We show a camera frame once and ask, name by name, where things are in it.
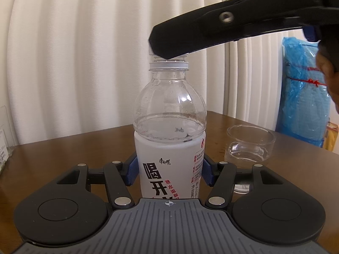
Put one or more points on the blue plastic bag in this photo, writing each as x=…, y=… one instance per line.
x=302, y=92

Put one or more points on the clear bottle with white label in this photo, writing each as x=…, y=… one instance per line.
x=169, y=127

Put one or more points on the yellow package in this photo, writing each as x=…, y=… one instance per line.
x=333, y=137

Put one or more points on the person's right hand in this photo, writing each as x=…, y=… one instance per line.
x=331, y=80

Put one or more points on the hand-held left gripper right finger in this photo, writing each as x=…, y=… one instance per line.
x=208, y=170

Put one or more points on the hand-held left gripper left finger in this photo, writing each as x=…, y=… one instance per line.
x=131, y=169

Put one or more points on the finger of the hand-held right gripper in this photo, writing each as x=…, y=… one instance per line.
x=201, y=29

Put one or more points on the clear acrylic stand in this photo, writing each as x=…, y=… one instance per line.
x=4, y=140

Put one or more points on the white curtain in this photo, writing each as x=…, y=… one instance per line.
x=79, y=53

